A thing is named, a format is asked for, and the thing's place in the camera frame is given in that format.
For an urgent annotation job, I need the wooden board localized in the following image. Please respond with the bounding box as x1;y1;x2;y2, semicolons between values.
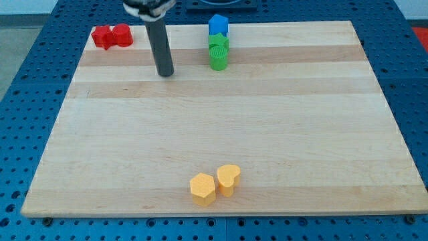
21;21;427;218

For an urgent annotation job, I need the green star block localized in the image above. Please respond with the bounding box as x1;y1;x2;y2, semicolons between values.
208;33;229;51

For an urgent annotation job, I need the yellow hexagon block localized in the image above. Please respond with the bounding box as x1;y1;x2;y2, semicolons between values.
189;173;216;207

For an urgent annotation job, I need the red star block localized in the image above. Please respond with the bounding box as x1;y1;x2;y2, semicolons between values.
91;25;116;50

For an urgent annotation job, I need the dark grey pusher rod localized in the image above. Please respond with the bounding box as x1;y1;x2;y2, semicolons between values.
144;18;175;77

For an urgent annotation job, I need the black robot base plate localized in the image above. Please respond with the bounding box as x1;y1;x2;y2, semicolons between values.
183;0;259;13

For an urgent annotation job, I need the yellow heart block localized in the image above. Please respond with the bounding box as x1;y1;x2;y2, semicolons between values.
217;164;241;197

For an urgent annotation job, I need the green cylinder block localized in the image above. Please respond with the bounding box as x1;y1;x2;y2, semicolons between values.
209;46;228;71

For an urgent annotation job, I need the white and black rod mount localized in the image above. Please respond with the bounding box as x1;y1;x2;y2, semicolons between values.
122;0;177;22

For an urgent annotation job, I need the blue pentagon block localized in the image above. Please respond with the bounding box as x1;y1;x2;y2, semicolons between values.
208;14;229;37

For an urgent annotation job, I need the red cylinder block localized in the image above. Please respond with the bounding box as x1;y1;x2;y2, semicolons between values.
112;23;133;47

